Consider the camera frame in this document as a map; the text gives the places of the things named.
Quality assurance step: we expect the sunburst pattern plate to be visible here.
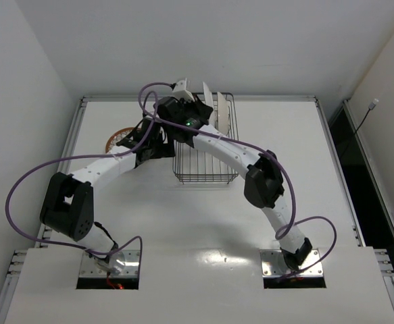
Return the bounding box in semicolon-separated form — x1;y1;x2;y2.
203;82;214;122

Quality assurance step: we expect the brown floral pattern plate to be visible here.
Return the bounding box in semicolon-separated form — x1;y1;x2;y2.
217;92;230;135

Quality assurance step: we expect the brown lattice pattern plate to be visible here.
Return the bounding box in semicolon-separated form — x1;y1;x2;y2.
105;127;133;153

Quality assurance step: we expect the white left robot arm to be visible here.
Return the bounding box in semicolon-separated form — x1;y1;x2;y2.
40;117;175;270

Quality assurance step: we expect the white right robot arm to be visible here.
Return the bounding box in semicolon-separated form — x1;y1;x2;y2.
157;97;312;271

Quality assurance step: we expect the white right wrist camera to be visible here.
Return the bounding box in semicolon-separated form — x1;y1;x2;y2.
172;78;195;102

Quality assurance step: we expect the black wire dish rack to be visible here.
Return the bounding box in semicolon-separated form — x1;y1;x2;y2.
172;92;239;185

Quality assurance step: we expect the aluminium table frame rail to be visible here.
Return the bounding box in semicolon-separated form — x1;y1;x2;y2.
81;93;318;103

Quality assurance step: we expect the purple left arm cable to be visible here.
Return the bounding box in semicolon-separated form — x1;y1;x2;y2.
5;90;161;267

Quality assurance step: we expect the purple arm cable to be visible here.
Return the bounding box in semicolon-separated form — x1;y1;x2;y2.
5;90;161;267
139;81;337;281

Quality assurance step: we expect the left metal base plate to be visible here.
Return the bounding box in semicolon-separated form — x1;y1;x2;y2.
79;250;140;279

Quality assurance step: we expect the metal base plate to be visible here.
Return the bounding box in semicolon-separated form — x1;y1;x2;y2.
79;250;140;279
260;249;324;279

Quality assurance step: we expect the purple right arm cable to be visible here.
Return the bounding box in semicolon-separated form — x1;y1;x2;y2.
139;81;337;281

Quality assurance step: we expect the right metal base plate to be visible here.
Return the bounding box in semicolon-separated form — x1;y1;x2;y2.
260;249;324;279

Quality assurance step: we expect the black cable with white plug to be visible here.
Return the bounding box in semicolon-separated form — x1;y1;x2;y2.
338;98;380;159

